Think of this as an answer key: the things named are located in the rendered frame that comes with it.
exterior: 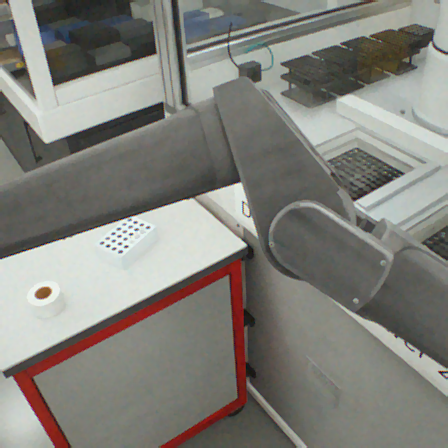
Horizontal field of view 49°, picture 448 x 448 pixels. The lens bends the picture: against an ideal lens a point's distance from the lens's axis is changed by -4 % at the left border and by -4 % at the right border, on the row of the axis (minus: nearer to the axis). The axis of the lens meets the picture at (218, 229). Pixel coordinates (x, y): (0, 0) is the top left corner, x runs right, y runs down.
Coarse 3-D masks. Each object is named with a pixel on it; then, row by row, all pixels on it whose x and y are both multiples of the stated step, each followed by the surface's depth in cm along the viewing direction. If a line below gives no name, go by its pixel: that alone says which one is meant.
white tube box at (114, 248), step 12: (132, 216) 120; (120, 228) 117; (132, 228) 116; (156, 228) 117; (108, 240) 114; (120, 240) 113; (144, 240) 114; (156, 240) 118; (96, 252) 114; (108, 252) 111; (120, 252) 111; (132, 252) 112; (120, 264) 111
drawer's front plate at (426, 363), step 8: (376, 328) 86; (384, 336) 85; (392, 336) 83; (400, 344) 82; (408, 344) 81; (408, 352) 81; (416, 352) 80; (416, 360) 80; (424, 360) 79; (432, 360) 77; (424, 368) 79; (432, 368) 78; (440, 368) 76; (432, 376) 79; (440, 376) 77
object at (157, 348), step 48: (96, 240) 120; (192, 240) 118; (240, 240) 117; (0, 288) 109; (96, 288) 107; (144, 288) 107; (192, 288) 114; (240, 288) 124; (0, 336) 98; (48, 336) 98; (96, 336) 104; (144, 336) 113; (192, 336) 124; (240, 336) 135; (48, 384) 103; (96, 384) 112; (144, 384) 123; (192, 384) 135; (240, 384) 149; (48, 432) 110; (96, 432) 122; (144, 432) 134; (192, 432) 148
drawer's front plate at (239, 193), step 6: (234, 186) 110; (240, 186) 107; (240, 192) 108; (240, 198) 109; (240, 204) 111; (240, 210) 112; (246, 210) 109; (240, 216) 113; (246, 222) 112; (252, 222) 109
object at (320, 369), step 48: (288, 288) 114; (288, 336) 124; (336, 336) 105; (288, 384) 137; (336, 384) 113; (384, 384) 97; (432, 384) 84; (288, 432) 150; (336, 432) 124; (384, 432) 104; (432, 432) 90
